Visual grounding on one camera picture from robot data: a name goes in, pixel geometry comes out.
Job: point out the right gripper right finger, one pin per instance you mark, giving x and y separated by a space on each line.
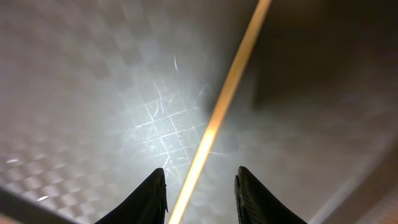
257 205

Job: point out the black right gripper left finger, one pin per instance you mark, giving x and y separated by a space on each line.
147 204

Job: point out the dark brown serving tray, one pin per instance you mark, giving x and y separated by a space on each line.
95 95

